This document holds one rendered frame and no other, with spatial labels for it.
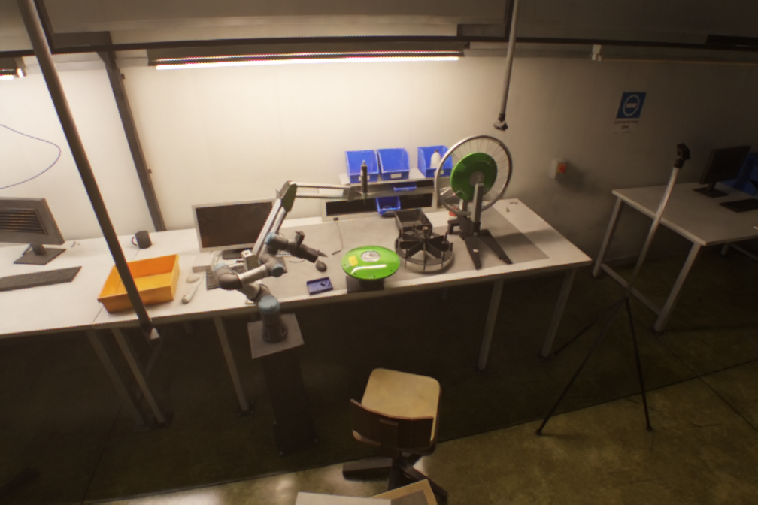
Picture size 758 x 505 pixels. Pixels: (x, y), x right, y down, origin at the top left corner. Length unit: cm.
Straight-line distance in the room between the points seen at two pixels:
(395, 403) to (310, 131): 173
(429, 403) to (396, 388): 17
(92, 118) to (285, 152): 118
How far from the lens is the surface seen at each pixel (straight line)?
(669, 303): 364
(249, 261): 191
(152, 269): 247
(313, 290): 205
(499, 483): 250
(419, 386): 198
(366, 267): 190
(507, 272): 228
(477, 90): 281
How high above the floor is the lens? 219
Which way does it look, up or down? 29 degrees down
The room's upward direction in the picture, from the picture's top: straight up
